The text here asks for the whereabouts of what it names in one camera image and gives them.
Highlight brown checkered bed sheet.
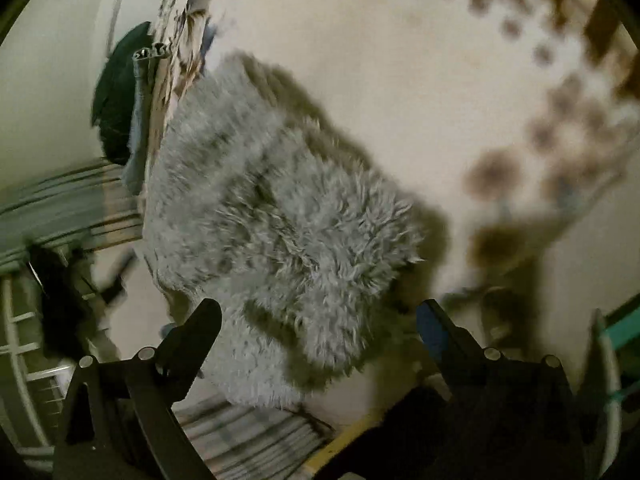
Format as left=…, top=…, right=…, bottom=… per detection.
left=530, top=0, right=640, bottom=103

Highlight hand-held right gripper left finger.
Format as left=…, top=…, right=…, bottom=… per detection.
left=52, top=298, right=224, bottom=480

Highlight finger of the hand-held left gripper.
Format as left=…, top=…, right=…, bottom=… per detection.
left=95, top=251, right=138, bottom=307

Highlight folded blue jeans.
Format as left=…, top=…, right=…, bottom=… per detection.
left=121, top=44, right=172, bottom=197

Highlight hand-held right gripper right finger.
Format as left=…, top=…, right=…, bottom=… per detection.
left=415, top=298, right=587, bottom=480

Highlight grey fluffy blanket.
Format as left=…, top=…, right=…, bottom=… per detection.
left=142, top=50, right=427, bottom=409

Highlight dark green duvet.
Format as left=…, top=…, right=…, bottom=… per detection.
left=90, top=20, right=154, bottom=166

